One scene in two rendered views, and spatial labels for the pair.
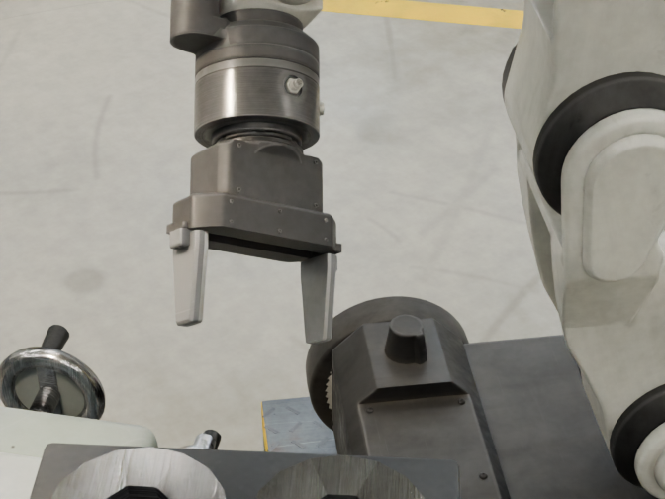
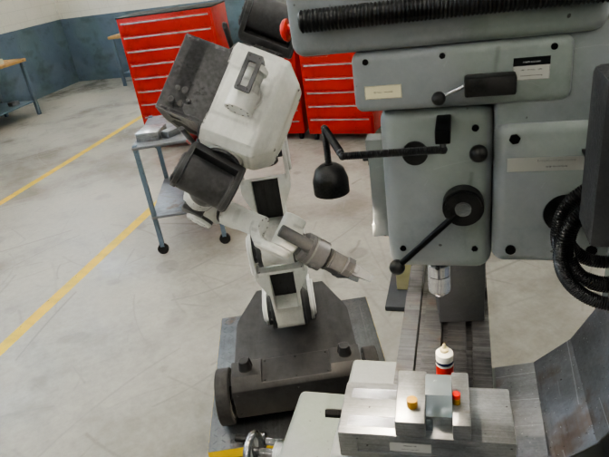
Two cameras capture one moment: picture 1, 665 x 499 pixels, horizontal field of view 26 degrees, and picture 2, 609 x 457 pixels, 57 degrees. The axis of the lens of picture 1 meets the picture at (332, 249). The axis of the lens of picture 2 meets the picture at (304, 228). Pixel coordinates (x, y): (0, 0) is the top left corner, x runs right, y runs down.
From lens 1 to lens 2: 1.61 m
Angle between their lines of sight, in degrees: 69
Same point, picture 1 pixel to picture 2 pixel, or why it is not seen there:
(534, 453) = (283, 351)
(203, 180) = (340, 263)
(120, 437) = (307, 395)
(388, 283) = not seen: outside the picture
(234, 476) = not seen: hidden behind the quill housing
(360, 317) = (221, 384)
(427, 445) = (281, 366)
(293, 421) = (220, 442)
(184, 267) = (362, 272)
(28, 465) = (355, 371)
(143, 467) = not seen: hidden behind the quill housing
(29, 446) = (310, 416)
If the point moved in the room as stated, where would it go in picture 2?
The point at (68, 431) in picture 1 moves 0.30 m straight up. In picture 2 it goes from (304, 408) to (288, 323)
